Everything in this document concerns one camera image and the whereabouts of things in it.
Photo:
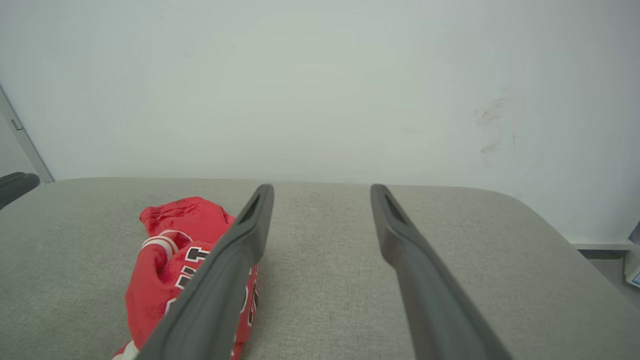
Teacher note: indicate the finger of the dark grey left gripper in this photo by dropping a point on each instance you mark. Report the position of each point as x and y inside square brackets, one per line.
[15, 187]

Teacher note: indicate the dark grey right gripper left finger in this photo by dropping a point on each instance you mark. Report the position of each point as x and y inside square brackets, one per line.
[210, 300]

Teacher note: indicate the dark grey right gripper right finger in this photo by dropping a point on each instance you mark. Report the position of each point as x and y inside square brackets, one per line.
[430, 300]

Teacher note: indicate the red and white basketball jersey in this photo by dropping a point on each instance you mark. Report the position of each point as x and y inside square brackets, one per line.
[150, 290]

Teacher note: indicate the white baseboard strip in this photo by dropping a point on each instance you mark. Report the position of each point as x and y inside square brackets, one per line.
[602, 245]

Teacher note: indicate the white box with blue print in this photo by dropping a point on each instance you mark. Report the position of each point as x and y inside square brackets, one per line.
[634, 267]

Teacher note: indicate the grey metal door frame strip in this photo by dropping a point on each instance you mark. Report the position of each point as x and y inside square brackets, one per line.
[22, 135]

